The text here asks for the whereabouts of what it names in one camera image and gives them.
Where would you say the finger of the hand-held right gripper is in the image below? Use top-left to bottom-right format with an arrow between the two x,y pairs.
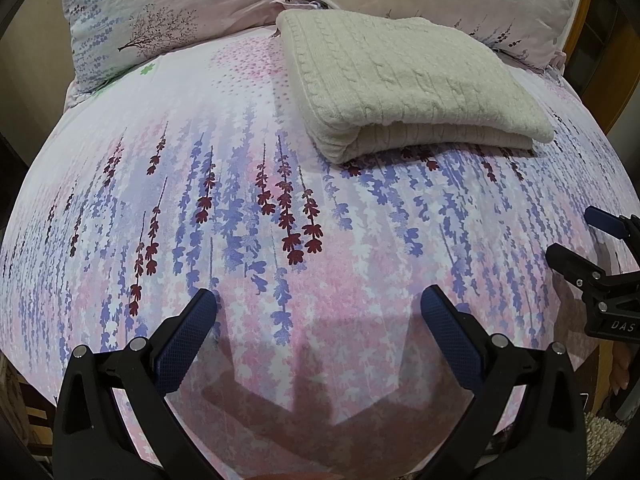
545,243 -> 618,292
584,206 -> 640,242

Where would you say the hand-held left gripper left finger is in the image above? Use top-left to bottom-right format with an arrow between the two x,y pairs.
52,287 -> 219,480

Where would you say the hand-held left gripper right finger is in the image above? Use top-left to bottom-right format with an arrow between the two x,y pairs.
420,285 -> 590,480

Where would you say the cream knit sweater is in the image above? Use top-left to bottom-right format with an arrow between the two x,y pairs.
276,10 -> 556,165

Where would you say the person's right hand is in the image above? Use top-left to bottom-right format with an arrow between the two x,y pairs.
611,346 -> 635,393

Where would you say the floral pink bed sheet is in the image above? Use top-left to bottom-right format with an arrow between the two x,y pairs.
0,24 -> 640,477

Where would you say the cream shaggy rug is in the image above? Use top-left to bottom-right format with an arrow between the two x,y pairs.
582,409 -> 632,480

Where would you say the wooden headboard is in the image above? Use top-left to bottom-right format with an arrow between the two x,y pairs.
564,0 -> 632,137

